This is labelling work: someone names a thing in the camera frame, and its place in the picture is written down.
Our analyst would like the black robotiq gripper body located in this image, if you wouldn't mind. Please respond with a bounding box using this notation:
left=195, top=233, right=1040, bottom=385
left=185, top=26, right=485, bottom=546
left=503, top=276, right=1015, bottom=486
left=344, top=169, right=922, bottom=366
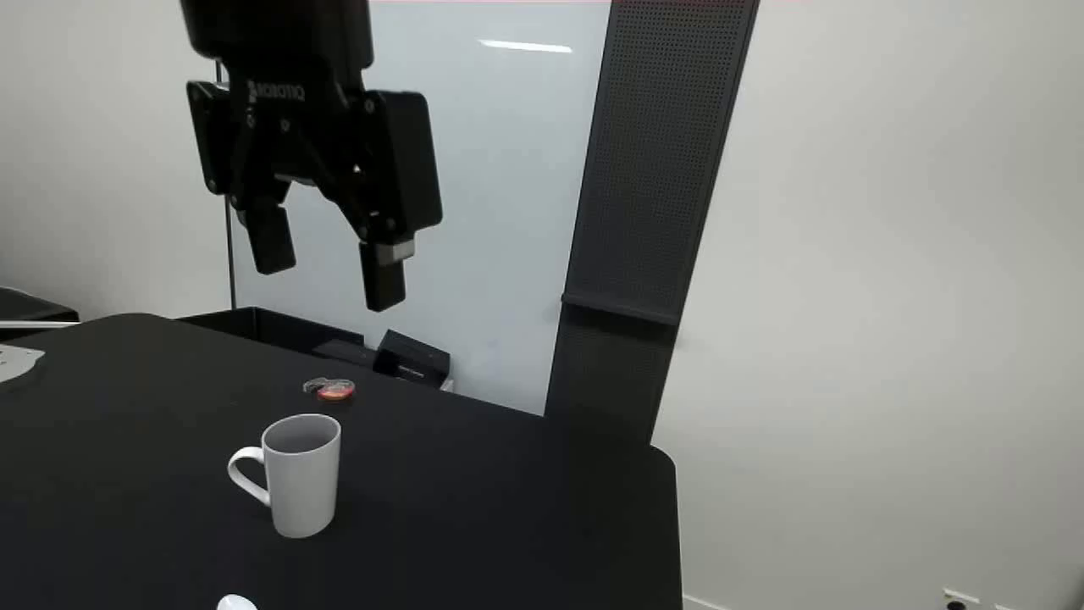
left=176, top=0, right=379, bottom=201

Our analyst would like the white ceramic mug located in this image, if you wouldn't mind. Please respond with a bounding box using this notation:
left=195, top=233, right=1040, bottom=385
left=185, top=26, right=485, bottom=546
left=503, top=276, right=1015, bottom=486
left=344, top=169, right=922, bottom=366
left=224, top=411, right=344, bottom=542

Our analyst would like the large white board panel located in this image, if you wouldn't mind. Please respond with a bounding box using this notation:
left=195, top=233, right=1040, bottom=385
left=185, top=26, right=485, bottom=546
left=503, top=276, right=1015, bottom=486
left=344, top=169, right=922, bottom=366
left=213, top=0, right=612, bottom=416

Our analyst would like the small orange round object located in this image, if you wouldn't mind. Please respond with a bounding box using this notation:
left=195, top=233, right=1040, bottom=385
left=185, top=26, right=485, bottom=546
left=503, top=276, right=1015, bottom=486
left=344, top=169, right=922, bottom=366
left=297, top=375, right=359, bottom=407

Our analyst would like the small black box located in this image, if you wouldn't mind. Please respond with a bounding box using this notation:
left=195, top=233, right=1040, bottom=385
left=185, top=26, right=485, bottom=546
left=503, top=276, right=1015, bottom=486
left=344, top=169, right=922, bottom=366
left=368, top=329, right=453, bottom=390

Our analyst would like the dark grey pillar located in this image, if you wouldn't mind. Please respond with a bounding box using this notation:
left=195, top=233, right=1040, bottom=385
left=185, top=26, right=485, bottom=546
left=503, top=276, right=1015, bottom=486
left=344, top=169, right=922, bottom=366
left=543, top=0, right=762, bottom=446

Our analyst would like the black side table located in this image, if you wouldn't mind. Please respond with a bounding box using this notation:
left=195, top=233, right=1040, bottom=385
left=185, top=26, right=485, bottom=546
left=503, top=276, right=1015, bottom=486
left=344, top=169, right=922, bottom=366
left=0, top=286, right=82, bottom=333

